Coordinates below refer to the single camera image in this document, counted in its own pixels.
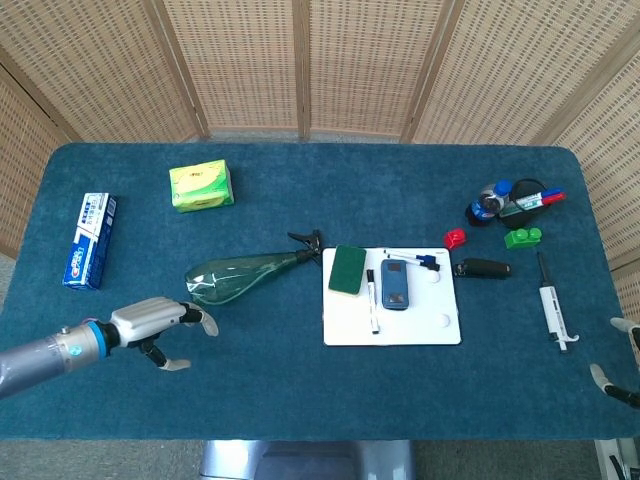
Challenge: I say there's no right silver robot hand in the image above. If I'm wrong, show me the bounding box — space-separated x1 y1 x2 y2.
589 316 640 409

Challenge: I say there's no woven bamboo folding screen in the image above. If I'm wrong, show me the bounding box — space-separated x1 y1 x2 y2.
0 0 640 331

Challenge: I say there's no green-label blue-capped marker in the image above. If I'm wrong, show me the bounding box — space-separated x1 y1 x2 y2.
514 188 565 209

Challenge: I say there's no black mesh pen holder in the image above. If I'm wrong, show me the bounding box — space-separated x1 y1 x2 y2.
499 177 549 229

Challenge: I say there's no blue table cloth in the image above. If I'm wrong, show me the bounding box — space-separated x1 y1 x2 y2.
0 142 640 442

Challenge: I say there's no blue white toothpaste box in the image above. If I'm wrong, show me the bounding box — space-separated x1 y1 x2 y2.
61 192 119 291

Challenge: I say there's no blue-capped whiteboard marker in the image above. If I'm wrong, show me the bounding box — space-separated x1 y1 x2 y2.
383 248 436 265

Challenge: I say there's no green yellow sponge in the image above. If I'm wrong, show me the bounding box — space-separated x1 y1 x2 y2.
327 244 368 298

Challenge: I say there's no green transparent spray bottle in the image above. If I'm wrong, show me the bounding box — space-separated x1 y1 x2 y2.
184 229 323 308

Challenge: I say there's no blue whiteboard eraser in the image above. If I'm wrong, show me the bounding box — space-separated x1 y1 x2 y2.
380 258 413 311

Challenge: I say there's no white pipette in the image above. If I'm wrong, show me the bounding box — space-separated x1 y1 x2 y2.
536 251 581 355

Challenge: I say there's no pepsi cola bottle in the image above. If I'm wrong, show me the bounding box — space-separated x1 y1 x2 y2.
464 179 515 229

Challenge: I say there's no blue capped marker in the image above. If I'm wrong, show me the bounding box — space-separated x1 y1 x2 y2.
387 254 442 273

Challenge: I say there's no grey robot torso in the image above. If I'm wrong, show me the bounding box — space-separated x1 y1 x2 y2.
199 439 416 480

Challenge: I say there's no green toy block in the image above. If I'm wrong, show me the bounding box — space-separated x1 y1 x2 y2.
503 227 544 250

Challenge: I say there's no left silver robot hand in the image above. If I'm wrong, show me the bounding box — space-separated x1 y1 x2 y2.
107 296 220 373

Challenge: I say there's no white frame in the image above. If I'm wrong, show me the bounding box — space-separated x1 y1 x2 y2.
593 438 640 480

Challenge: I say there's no green yellow tissue pack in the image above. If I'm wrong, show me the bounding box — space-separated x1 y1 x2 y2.
168 159 235 215

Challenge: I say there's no long black-capped whiteboard marker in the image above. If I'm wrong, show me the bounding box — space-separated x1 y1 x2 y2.
365 269 382 335

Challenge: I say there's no white magnetic whiteboard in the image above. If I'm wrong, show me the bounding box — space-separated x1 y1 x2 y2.
322 246 462 347

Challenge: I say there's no black stapler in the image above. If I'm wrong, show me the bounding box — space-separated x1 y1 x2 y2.
453 257 512 280

